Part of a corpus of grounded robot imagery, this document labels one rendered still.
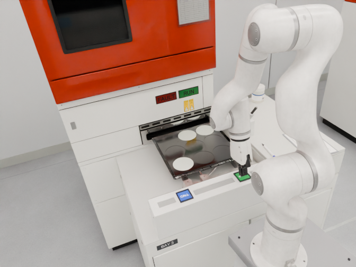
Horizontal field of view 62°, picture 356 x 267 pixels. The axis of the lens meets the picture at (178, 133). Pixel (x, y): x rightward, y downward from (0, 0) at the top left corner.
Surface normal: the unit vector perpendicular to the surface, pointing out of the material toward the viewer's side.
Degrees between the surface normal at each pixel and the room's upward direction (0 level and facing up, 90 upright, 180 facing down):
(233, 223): 90
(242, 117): 78
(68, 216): 0
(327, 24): 72
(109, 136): 90
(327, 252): 3
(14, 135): 90
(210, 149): 0
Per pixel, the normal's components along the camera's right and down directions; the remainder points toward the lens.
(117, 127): 0.35, 0.50
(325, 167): 0.01, 0.13
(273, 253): -0.64, 0.44
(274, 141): -0.09, -0.82
